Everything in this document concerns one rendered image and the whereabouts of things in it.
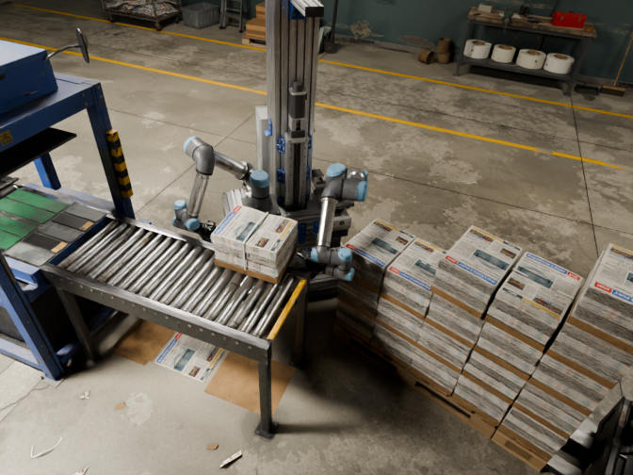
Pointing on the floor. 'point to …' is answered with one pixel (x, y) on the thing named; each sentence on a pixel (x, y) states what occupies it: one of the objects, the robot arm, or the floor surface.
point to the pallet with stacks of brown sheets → (256, 27)
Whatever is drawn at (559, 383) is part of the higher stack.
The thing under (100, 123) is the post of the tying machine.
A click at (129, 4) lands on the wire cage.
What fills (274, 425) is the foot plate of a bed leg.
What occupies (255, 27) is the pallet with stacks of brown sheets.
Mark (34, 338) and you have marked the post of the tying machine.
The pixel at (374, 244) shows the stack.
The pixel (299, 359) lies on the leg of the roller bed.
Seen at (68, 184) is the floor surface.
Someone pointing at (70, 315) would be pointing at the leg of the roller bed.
